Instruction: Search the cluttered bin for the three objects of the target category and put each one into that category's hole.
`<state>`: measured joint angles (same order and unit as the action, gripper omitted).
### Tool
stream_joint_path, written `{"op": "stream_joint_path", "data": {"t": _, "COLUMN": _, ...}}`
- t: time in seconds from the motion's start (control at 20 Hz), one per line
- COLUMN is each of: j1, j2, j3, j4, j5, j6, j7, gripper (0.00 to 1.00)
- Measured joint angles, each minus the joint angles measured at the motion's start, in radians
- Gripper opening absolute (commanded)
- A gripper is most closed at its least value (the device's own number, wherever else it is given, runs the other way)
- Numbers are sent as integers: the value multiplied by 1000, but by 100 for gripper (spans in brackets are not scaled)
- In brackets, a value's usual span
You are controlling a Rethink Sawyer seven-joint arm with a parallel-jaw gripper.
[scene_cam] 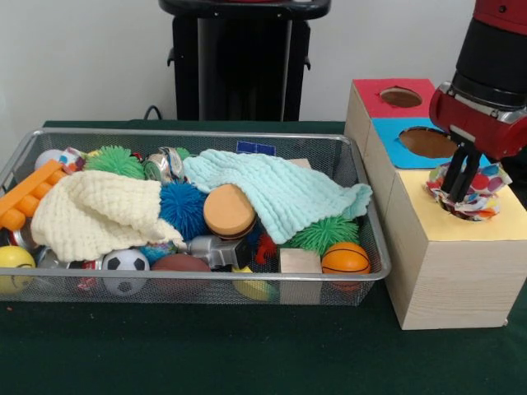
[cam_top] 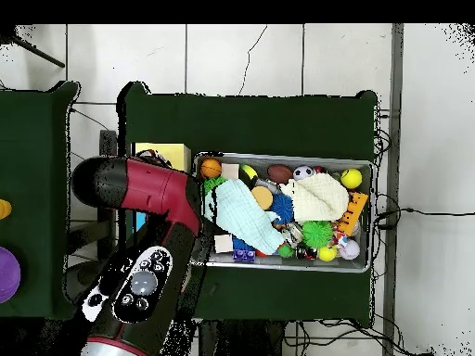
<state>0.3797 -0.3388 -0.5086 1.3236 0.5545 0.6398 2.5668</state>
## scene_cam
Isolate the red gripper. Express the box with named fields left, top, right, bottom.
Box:
left=429, top=84, right=527, bottom=206

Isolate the multicoloured knotted rope toy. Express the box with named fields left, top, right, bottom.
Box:
left=423, top=162, right=514, bottom=222

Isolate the shallow clear plastic bin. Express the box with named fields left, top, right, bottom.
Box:
left=0, top=127, right=392, bottom=308

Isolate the wooden box with three holes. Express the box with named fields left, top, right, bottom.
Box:
left=344, top=77, right=527, bottom=331

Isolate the small orange basketball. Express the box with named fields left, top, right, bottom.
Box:
left=320, top=241, right=371, bottom=291

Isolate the light blue waffle cloth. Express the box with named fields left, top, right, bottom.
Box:
left=182, top=148, right=374, bottom=244

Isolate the blue spiky rubber ball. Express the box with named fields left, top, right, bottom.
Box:
left=159, top=181, right=208, bottom=242

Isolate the small brown football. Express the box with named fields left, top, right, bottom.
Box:
left=151, top=253, right=212, bottom=273

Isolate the dark green tablecloth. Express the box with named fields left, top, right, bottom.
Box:
left=0, top=118, right=527, bottom=395

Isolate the small black white soccer ball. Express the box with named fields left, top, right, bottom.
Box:
left=101, top=248, right=152, bottom=296

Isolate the green spiky rubber ball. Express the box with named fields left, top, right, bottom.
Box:
left=84, top=145, right=146, bottom=181

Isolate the cream waffle cloth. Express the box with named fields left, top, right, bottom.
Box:
left=30, top=170, right=185, bottom=263

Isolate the white baseball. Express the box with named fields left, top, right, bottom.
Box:
left=34, top=149, right=67, bottom=170

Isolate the orange notched foam block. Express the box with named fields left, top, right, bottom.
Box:
left=0, top=159, right=69, bottom=230

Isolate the yellow tennis ball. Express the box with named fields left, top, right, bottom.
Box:
left=0, top=245, right=37, bottom=295

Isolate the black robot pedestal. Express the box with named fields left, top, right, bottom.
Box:
left=158, top=0, right=333, bottom=122

